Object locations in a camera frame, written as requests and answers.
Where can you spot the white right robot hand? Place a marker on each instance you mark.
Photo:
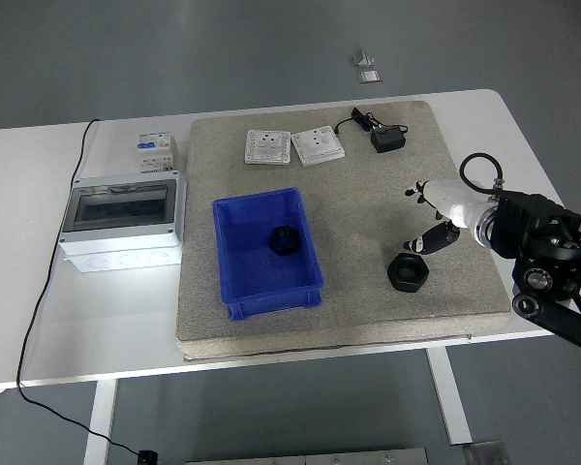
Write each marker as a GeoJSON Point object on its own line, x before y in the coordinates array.
{"type": "Point", "coordinates": [450, 198]}

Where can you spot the large black hex nut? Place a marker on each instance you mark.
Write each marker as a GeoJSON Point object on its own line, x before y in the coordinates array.
{"type": "Point", "coordinates": [407, 273]}

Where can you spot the small black hex nut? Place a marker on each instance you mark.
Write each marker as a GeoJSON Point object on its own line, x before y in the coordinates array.
{"type": "Point", "coordinates": [284, 240]}

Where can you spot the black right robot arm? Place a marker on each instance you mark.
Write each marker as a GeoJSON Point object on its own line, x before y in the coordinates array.
{"type": "Point", "coordinates": [542, 242]}

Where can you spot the blue plastic box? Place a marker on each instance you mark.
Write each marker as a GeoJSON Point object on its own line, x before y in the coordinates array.
{"type": "Point", "coordinates": [252, 276]}

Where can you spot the grey distribution box clear lid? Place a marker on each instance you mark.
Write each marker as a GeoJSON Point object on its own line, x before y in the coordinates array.
{"type": "Point", "coordinates": [121, 227]}

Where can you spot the black power adapter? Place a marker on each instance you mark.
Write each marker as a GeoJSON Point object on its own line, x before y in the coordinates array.
{"type": "Point", "coordinates": [388, 140]}

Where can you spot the flat metal floor socket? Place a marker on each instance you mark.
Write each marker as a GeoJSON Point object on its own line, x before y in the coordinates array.
{"type": "Point", "coordinates": [370, 76]}

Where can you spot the grey-brown mat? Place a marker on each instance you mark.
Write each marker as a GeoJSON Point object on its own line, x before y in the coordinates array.
{"type": "Point", "coordinates": [348, 310]}

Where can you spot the white square socket panel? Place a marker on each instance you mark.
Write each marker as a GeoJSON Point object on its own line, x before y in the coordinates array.
{"type": "Point", "coordinates": [267, 147]}

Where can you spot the white table leg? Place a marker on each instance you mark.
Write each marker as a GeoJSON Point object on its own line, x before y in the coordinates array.
{"type": "Point", "coordinates": [449, 397]}
{"type": "Point", "coordinates": [99, 426]}

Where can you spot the grey metal floor plate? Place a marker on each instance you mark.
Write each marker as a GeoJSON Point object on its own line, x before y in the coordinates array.
{"type": "Point", "coordinates": [484, 454]}

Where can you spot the grey metal bar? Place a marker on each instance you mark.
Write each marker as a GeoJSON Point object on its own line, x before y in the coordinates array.
{"type": "Point", "coordinates": [305, 457]}

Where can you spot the white blue circuit breaker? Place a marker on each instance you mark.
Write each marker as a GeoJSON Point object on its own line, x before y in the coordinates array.
{"type": "Point", "coordinates": [156, 151]}

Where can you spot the white socket panel with switch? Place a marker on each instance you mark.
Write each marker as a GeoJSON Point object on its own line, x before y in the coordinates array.
{"type": "Point", "coordinates": [317, 145]}

